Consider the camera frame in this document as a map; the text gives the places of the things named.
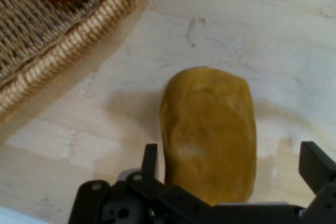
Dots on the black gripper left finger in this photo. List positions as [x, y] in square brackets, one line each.
[150, 161]

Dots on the brown toy potato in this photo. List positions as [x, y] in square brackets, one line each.
[210, 134]

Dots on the bamboo wooden board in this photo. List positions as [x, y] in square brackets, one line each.
[236, 37]

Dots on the woven wicker basket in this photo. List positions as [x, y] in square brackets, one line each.
[42, 40]

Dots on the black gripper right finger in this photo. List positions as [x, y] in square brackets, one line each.
[320, 171]

